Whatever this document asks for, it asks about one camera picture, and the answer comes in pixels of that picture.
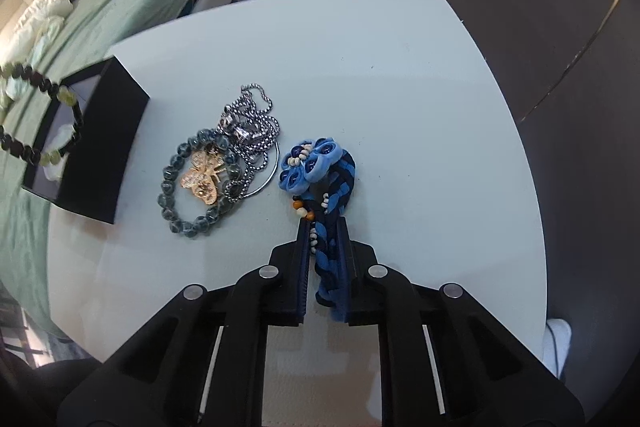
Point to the thin silver bangle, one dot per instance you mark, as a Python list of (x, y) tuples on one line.
[(276, 162)]

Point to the cream crumpled quilt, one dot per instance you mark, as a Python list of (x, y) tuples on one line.
[(40, 7)]

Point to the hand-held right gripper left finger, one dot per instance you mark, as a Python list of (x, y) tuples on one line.
[(301, 267)]

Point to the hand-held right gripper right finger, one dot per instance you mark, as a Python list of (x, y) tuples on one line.
[(342, 267)]

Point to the gold bee brooch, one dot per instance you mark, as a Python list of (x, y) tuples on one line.
[(200, 179)]

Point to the black jewelry box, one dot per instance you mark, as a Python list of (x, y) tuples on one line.
[(110, 147)]

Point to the white shoe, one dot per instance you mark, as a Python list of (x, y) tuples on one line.
[(559, 342)]

